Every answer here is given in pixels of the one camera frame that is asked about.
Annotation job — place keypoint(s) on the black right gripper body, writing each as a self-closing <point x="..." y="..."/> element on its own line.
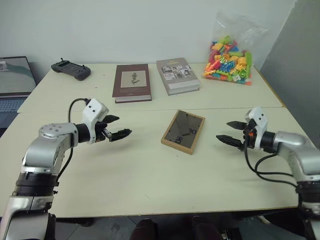
<point x="249" y="136"/>

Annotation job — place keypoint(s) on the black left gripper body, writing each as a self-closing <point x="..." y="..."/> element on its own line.
<point x="103" y="131"/>

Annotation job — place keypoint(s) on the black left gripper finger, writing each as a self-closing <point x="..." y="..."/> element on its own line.
<point x="113" y="118"/>
<point x="120" y="134"/>

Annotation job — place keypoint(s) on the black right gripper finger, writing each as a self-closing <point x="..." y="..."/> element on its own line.
<point x="228" y="140"/>
<point x="237" y="125"/>

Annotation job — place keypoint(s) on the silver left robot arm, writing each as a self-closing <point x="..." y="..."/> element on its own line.
<point x="48" y="150"/>

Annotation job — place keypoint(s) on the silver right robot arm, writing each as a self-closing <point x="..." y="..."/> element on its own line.
<point x="295" y="146"/>

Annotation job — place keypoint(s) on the brown hardcover book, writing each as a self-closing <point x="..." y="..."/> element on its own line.
<point x="131" y="81"/>

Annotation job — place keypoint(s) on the clear bag of colourful blocks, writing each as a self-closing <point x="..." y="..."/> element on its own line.
<point x="228" y="65"/>

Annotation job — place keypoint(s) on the black handheld controller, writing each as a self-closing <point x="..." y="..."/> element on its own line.
<point x="71" y="70"/>

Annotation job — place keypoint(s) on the grey hardcover book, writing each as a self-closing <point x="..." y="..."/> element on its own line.
<point x="178" y="75"/>

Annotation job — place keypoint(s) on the dark maroon rounded shape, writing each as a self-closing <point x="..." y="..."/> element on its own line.
<point x="145" y="230"/>

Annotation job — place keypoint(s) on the grey laptop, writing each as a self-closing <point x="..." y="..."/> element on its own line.
<point x="12" y="75"/>

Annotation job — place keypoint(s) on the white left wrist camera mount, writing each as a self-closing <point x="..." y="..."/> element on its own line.
<point x="94" y="109"/>

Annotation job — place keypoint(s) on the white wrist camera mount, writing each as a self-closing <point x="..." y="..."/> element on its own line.
<point x="94" y="109"/>
<point x="259" y="117"/>

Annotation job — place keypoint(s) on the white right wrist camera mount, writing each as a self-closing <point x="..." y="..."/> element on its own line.
<point x="259" y="117"/>

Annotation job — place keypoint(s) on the wooden picture frame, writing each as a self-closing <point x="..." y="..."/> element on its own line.
<point x="182" y="132"/>

